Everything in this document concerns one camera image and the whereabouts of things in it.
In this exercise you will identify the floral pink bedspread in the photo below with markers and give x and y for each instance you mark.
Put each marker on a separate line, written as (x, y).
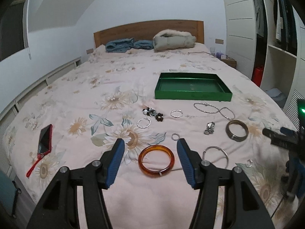
(111, 96)

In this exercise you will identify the wooden headboard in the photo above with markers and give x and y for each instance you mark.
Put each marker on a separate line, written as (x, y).
(147, 29)

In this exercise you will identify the white wardrobe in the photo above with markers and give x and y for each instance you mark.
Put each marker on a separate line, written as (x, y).
(281, 69)

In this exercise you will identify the thin silver bangle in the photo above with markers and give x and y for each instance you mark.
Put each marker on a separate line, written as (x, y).
(216, 154)

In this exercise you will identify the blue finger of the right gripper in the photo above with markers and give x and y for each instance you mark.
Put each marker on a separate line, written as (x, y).
(287, 132)
(280, 140)

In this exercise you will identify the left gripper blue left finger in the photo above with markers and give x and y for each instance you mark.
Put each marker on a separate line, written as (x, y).
(113, 161)

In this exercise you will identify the folded clothes on shelf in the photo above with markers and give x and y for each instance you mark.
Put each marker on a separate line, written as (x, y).
(277, 96)

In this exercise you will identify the window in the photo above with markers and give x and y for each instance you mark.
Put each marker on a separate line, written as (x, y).
(13, 29)

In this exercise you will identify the wooden nightstand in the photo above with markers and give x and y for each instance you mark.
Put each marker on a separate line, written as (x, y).
(230, 61)

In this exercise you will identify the amber resin bangle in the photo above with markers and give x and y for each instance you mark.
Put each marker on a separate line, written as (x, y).
(156, 160)

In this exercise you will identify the hanging clothes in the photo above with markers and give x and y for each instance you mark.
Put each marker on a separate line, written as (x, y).
(275, 22)

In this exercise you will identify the green jewelry tray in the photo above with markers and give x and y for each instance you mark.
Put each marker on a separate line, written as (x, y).
(192, 86)

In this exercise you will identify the glass cup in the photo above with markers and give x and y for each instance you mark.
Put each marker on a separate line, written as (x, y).
(213, 51)

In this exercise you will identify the dark brown wooden bangle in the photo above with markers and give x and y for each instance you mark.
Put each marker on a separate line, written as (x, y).
(237, 130)

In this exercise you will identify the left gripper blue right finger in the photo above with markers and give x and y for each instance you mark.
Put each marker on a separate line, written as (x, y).
(188, 162)

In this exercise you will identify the red smartphone with strap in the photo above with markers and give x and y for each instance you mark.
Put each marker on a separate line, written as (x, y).
(44, 146)

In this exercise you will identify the blue folded blanket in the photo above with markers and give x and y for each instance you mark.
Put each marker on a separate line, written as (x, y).
(125, 44)

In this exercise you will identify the teal bin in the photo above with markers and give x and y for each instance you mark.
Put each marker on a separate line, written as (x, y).
(9, 194)

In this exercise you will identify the grey fur-trimmed coat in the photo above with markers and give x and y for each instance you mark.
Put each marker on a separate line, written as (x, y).
(173, 39)

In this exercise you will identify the red container in wardrobe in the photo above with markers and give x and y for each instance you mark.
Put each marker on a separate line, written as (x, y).
(258, 75)

